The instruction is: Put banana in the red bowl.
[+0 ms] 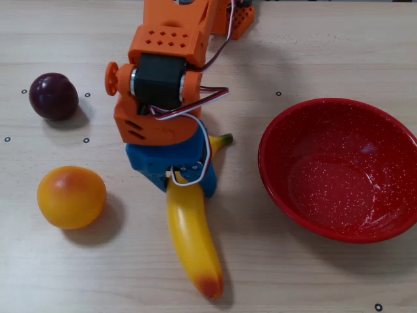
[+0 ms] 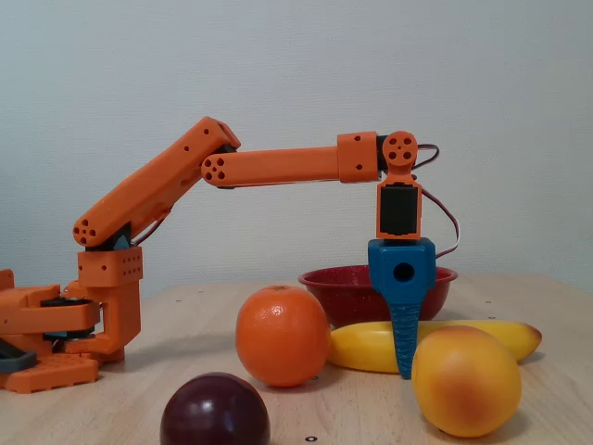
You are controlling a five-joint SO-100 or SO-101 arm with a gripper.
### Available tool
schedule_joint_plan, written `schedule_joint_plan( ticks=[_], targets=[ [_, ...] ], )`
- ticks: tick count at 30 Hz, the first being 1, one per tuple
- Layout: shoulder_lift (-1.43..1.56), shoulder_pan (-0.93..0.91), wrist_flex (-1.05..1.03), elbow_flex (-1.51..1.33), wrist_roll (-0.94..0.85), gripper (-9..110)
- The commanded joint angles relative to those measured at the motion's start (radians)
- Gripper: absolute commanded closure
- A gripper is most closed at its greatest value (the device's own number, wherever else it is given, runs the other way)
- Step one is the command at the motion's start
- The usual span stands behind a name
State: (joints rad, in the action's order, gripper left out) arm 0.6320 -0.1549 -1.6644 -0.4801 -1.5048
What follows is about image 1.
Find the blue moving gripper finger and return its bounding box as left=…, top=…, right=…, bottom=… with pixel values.
left=172, top=161, right=218, bottom=199

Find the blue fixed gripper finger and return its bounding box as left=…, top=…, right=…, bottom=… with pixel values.
left=143, top=169, right=171, bottom=194

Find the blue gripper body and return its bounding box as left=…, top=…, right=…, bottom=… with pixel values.
left=125, top=119, right=213, bottom=182

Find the yellow toy banana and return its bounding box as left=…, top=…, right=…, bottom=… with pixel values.
left=165, top=132, right=234, bottom=300

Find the red speckled enamel bowl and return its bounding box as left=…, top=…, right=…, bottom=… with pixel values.
left=257, top=97, right=417, bottom=245

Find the yellow orange peach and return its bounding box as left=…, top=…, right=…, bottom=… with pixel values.
left=36, top=166, right=108, bottom=230

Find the dark purple plum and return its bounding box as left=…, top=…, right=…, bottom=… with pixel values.
left=28, top=72, right=79, bottom=121

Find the red white black servo cable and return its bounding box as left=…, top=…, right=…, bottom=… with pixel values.
left=141, top=85, right=230, bottom=187
left=188, top=0, right=238, bottom=73

